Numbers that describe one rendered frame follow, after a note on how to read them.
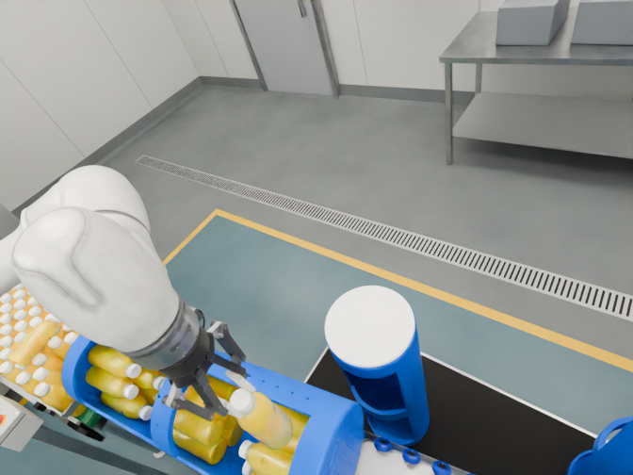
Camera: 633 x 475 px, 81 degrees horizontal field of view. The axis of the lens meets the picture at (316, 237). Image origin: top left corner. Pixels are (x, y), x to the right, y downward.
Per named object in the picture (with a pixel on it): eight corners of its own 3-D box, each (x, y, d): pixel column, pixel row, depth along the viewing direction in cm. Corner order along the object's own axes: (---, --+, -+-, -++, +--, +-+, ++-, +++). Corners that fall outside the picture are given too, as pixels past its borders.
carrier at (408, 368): (366, 385, 189) (369, 449, 170) (325, 290, 127) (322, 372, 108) (424, 383, 183) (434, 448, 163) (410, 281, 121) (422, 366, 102)
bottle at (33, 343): (1, 357, 126) (44, 311, 137) (9, 362, 132) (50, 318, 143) (20, 366, 126) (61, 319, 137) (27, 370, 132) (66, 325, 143)
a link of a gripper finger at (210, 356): (185, 352, 54) (188, 343, 54) (225, 368, 63) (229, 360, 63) (204, 360, 52) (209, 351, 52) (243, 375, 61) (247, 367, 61)
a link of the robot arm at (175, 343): (194, 294, 45) (217, 319, 49) (144, 279, 49) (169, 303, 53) (145, 363, 40) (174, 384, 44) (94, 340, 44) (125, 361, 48)
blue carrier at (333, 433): (335, 540, 88) (296, 543, 67) (108, 411, 128) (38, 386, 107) (372, 417, 102) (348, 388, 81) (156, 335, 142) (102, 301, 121)
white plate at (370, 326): (325, 289, 126) (326, 291, 127) (322, 369, 107) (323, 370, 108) (408, 280, 120) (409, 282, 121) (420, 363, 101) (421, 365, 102)
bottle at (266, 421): (267, 457, 75) (225, 429, 62) (261, 422, 80) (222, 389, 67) (299, 444, 75) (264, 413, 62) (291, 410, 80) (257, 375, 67)
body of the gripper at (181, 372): (170, 379, 44) (206, 404, 51) (210, 318, 49) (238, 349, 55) (129, 360, 48) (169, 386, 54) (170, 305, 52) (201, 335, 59)
